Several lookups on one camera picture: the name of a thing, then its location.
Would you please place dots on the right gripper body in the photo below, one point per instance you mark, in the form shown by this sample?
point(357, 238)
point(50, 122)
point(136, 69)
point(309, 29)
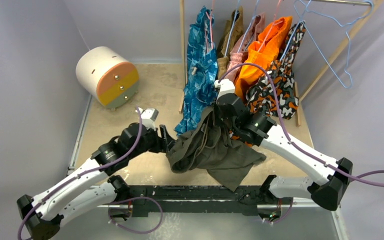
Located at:
point(223, 106)

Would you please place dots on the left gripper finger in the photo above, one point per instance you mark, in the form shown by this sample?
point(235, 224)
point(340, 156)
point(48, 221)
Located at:
point(164, 133)
point(169, 146)

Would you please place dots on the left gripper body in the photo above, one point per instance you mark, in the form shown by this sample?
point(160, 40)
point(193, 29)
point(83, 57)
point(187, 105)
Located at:
point(154, 144)

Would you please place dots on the olive green shorts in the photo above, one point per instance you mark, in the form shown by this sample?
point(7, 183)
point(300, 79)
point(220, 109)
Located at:
point(210, 147)

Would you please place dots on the light blue hanger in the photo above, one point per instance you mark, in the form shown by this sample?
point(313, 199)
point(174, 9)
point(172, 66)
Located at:
point(332, 26)

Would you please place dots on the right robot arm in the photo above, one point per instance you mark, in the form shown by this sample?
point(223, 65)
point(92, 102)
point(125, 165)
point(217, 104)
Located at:
point(326, 180)

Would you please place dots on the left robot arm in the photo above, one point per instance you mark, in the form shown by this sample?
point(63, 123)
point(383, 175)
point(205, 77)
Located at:
point(94, 183)

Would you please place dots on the camouflage orange black shorts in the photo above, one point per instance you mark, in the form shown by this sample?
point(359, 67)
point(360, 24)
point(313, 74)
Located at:
point(282, 101)

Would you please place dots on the blue patterned shorts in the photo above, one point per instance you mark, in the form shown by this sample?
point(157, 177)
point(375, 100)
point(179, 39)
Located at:
point(202, 70)

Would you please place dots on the pink shorts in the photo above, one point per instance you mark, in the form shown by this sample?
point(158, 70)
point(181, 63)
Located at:
point(252, 35)

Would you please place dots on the brown shorts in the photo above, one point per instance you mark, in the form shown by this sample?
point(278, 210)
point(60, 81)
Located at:
point(233, 30)

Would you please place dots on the blue hanger of brown shorts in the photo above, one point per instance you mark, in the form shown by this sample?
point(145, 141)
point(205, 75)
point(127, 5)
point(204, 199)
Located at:
point(234, 18)

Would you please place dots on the pink hanger of orange shorts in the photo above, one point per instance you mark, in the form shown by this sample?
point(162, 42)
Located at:
point(271, 26)

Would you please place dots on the blue hanger of camouflage shorts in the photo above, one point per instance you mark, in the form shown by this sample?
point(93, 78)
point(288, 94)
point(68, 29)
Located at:
point(291, 39)

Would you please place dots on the wooden clothes rack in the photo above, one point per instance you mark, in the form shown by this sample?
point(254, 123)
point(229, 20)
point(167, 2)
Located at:
point(182, 39)

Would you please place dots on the round pastel drawer box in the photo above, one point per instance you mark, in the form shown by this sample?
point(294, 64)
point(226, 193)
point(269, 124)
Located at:
point(107, 76)

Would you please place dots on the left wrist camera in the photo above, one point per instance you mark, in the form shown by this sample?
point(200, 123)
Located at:
point(148, 117)

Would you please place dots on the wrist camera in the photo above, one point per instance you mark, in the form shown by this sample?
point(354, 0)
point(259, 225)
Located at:
point(148, 117)
point(224, 86)

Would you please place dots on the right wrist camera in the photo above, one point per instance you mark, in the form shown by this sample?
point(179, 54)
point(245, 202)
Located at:
point(224, 86)

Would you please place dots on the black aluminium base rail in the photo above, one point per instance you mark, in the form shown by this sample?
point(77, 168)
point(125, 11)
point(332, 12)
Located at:
point(139, 200)

